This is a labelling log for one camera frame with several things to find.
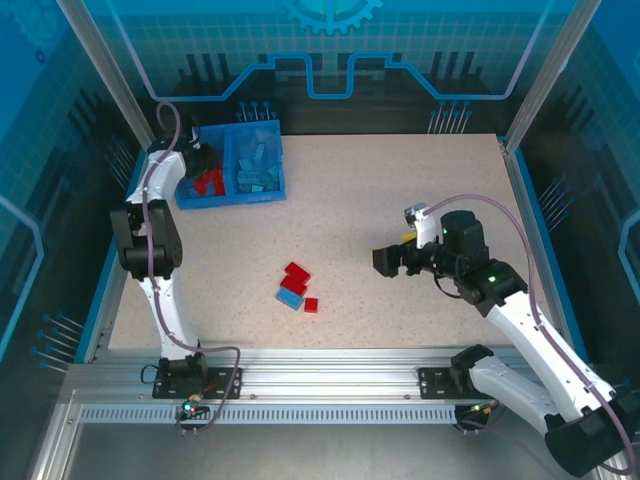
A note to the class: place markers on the red lego brick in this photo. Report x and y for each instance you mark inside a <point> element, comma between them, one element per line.
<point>295,286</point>
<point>297,272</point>
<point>219,186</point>
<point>214,174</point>
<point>311,304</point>
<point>201,186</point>

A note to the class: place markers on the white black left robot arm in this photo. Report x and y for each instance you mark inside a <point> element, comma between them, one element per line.
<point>165,310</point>

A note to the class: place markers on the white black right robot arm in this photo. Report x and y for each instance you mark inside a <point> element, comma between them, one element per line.
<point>540,345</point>

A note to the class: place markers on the blue plastic bin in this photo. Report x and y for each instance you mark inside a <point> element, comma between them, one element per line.
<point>215,137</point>
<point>277,150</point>

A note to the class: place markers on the white studded building brick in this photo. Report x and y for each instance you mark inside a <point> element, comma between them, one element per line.
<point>244,188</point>

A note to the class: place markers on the small controller board with LED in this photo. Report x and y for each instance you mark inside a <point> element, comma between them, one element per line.
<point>189,409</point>
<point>475,409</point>

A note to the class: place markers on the aluminium table side rail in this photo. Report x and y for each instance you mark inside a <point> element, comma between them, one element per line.
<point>109,310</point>
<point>518,175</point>

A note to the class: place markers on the aluminium frame post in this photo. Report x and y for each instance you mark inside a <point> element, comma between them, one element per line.
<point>547,75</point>
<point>111,75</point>

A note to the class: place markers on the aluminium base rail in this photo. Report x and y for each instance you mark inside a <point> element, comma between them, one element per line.
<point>325,375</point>

